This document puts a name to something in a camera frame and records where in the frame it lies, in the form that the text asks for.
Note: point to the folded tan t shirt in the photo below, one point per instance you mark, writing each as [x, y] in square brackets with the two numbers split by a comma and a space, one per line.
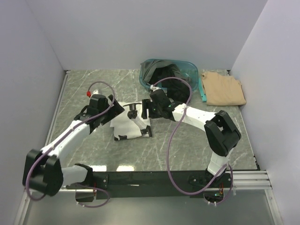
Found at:
[222, 90]

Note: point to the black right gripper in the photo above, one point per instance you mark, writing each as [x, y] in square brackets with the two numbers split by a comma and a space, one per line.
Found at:
[147, 104]

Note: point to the black base crossbar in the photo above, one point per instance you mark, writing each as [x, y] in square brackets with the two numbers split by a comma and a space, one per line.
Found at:
[147, 184]

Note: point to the black t shirt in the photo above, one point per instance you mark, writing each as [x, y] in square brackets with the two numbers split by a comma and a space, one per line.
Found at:
[176, 90]

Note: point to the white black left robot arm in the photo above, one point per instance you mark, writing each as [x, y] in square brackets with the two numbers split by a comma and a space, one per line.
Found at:
[43, 171]

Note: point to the white t shirt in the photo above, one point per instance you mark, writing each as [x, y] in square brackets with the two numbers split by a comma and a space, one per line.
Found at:
[130, 124]

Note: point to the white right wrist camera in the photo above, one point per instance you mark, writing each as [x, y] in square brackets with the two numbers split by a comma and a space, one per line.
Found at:
[154, 88]

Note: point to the teal plastic basket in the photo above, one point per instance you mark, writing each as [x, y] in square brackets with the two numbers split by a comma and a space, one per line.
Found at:
[188, 69]

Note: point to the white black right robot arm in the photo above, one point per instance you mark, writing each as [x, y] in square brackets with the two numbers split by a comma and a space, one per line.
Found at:
[221, 132]

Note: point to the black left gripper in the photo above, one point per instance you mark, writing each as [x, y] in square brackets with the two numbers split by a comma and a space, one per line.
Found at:
[114, 111]

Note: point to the grey t shirt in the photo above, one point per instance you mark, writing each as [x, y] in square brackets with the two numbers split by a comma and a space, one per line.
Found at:
[148, 67]

